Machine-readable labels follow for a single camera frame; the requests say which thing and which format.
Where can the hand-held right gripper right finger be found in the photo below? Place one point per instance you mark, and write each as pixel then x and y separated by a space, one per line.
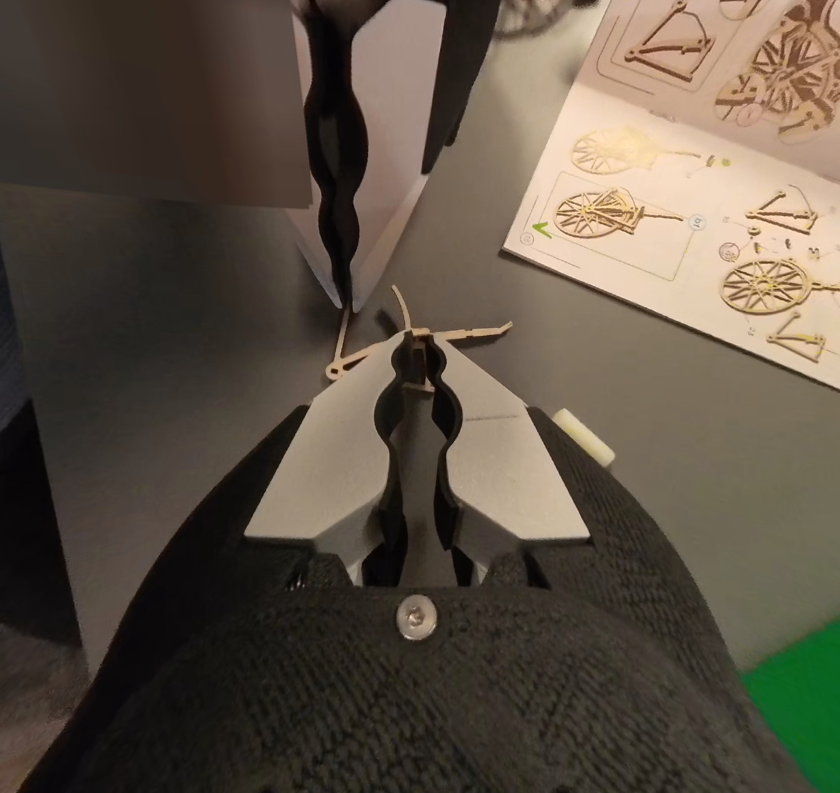
pixel 518 478

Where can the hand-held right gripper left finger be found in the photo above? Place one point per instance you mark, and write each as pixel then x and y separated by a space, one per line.
pixel 315 478

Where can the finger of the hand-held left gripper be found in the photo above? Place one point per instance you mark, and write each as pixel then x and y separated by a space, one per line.
pixel 394 117
pixel 321 242

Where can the wooden fork frame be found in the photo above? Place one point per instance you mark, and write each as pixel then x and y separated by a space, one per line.
pixel 334 371

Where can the small white cylinder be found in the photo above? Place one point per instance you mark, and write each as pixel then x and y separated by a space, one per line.
pixel 584 439

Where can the white instruction booklet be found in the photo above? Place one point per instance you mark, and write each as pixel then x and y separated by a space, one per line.
pixel 656 150

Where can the green box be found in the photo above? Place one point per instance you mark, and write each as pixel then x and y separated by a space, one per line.
pixel 800 708

